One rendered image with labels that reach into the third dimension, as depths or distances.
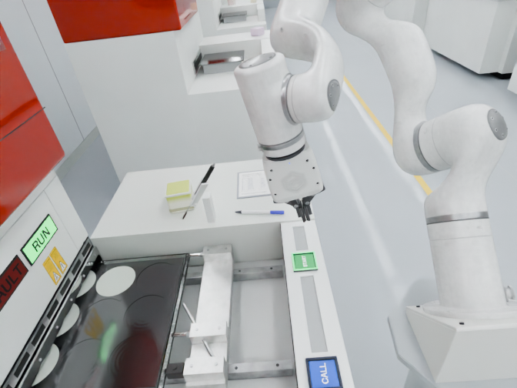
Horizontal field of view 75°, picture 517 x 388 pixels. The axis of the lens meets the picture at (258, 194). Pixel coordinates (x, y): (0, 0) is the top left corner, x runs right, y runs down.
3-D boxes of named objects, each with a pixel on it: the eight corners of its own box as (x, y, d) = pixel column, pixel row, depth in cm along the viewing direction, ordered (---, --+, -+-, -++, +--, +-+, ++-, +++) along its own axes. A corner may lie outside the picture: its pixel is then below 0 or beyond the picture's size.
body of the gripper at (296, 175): (256, 161, 60) (274, 209, 66) (313, 145, 58) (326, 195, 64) (255, 142, 66) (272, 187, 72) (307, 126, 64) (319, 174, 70)
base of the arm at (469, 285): (505, 300, 78) (488, 220, 81) (552, 317, 60) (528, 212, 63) (415, 304, 82) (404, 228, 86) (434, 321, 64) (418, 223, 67)
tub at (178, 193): (170, 215, 99) (164, 196, 95) (171, 200, 105) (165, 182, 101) (195, 210, 100) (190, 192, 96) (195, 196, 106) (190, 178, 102)
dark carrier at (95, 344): (-13, 399, 68) (-15, 399, 67) (64, 269, 96) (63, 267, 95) (156, 388, 66) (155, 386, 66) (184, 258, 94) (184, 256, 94)
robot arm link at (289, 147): (255, 152, 58) (260, 165, 60) (305, 136, 56) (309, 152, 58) (255, 130, 65) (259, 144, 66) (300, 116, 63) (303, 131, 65)
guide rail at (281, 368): (66, 391, 75) (60, 385, 73) (70, 382, 77) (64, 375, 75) (292, 376, 73) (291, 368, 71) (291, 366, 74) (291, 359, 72)
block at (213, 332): (191, 344, 74) (188, 336, 73) (193, 330, 77) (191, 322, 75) (228, 342, 74) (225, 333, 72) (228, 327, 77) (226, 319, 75)
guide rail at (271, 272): (108, 292, 97) (104, 285, 95) (110, 286, 99) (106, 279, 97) (283, 277, 95) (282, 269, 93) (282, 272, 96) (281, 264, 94)
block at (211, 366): (185, 382, 68) (182, 374, 66) (188, 365, 71) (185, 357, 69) (225, 379, 68) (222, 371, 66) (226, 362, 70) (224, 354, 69)
